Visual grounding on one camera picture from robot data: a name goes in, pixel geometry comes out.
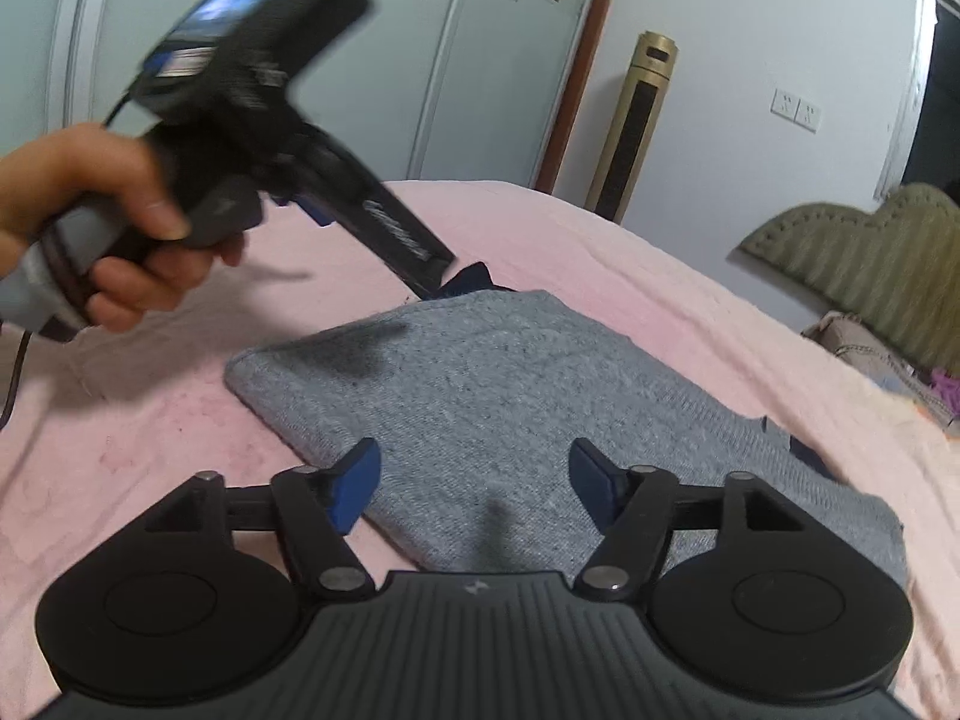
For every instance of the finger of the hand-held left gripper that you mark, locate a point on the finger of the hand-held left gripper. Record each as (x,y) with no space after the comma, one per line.
(466,279)
(309,211)

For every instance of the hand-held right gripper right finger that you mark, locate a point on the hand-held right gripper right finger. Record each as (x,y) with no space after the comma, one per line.
(594,486)

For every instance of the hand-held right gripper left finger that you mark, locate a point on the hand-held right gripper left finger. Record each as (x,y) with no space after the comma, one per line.
(358,487)

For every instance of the grey sweater with navy sleeves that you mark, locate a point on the grey sweater with navy sleeves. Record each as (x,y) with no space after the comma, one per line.
(525,397)

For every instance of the person's left hand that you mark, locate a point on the person's left hand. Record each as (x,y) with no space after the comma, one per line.
(90,180)

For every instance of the pink blanket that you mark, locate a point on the pink blanket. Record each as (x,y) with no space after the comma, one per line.
(187,420)

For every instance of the white wardrobe with flower stickers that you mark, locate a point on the white wardrobe with flower stickers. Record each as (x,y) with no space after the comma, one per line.
(465,52)

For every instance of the gold tower fan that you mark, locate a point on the gold tower fan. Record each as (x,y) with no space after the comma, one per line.
(634,127)

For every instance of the brown cloth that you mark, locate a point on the brown cloth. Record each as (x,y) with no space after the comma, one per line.
(862,349)

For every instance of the olive padded headboard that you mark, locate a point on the olive padded headboard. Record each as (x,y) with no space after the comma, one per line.
(870,255)

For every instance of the purple garment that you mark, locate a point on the purple garment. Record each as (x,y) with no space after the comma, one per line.
(946,390)

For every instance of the dark window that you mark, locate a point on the dark window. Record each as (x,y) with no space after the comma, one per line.
(937,90)

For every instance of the brown wooden door frame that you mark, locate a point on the brown wooden door frame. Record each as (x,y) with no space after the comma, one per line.
(577,67)

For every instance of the white wall socket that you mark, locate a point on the white wall socket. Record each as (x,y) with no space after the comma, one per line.
(784,103)
(808,114)

